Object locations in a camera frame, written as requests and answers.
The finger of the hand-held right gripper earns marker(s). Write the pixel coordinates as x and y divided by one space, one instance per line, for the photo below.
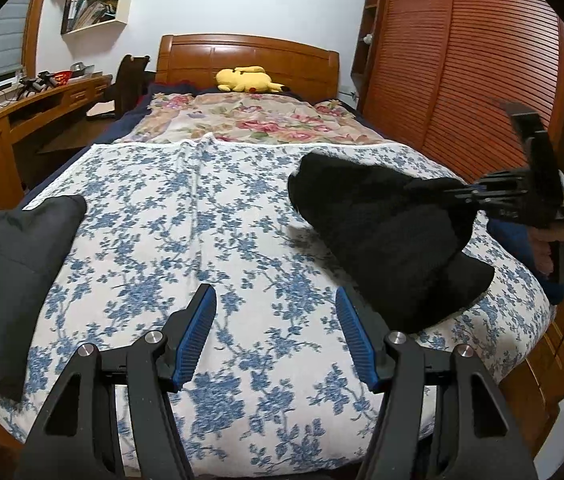
497 182
492 205

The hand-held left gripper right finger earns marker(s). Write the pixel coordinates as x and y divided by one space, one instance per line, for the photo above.
357 340

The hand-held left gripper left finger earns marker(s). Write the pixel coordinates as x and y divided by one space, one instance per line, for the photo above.
194 340

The black garment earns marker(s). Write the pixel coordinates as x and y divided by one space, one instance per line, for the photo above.
387 230

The dark grey garment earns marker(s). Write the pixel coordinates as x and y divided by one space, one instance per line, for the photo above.
6 280

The blue cloth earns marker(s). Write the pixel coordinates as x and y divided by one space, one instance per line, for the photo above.
509 245

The blue floral blanket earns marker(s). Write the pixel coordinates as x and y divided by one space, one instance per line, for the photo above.
201 230

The wooden slatted wardrobe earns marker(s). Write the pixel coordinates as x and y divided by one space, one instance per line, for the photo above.
462 60

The pink floral quilt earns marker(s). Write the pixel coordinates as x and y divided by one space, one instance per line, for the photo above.
242 120

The navy bed sheet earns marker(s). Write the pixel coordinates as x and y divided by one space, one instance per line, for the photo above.
126 120

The dark wooden chair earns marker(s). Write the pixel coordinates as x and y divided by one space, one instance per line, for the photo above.
129 85

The yellow plush toy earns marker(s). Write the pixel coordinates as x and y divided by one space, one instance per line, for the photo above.
244 80

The wooden headboard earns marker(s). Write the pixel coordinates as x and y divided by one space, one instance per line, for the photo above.
201 60

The desk clutter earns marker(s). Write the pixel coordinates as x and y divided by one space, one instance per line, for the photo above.
49 79

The wooden bed frame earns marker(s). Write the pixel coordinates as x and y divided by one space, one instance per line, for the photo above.
542 375

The wooden window frame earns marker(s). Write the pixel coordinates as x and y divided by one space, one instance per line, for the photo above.
34 15

